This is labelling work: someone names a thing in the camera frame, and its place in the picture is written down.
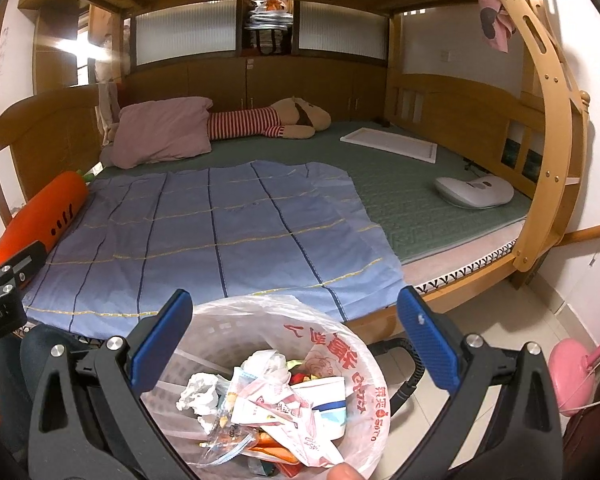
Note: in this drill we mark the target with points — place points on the white red printed trash bag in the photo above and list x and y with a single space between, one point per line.
340 355

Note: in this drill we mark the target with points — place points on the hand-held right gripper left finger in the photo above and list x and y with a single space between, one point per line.
162 342

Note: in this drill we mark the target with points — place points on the pink round stand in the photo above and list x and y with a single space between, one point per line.
572 370

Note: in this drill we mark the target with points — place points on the blue plaid blanket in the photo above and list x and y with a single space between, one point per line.
230 240

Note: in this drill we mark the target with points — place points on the pink pillow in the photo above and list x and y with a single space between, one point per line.
165 130

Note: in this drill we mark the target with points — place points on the white pink printed plastic bag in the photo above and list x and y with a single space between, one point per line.
280 405

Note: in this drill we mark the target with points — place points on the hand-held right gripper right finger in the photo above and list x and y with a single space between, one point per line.
430 342

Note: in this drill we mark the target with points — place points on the green quilted mattress pad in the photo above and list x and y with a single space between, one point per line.
405 200

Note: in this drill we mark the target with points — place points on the white flat board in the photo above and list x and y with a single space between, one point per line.
385 142

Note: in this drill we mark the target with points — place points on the frosted window panel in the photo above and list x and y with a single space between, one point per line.
342 30
185 35

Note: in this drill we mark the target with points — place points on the white tissue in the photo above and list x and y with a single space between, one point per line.
197 392

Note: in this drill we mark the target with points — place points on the striped plush dog toy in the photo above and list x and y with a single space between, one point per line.
240 122

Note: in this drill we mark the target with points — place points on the white handheld mite vacuum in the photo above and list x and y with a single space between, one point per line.
475 190

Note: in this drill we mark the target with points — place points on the person's right hand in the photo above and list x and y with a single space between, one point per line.
347 472

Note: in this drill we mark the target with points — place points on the pink hanging cloth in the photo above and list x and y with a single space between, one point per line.
490 10

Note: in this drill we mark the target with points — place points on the wooden bunk bed ladder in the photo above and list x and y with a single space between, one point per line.
560 135

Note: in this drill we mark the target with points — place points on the striped tote bag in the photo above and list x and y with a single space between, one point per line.
267 30

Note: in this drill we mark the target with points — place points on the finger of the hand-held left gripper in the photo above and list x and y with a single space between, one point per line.
25 262

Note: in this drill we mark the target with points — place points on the orange snack packet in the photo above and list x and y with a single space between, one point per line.
275 452

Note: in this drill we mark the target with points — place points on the grey hanging cloth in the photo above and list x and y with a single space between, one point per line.
107 110

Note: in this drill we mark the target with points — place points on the orange carrot plush pillow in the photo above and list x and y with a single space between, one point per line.
45 210

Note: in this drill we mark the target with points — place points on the wooden wall cabinet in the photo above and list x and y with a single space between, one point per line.
305 80

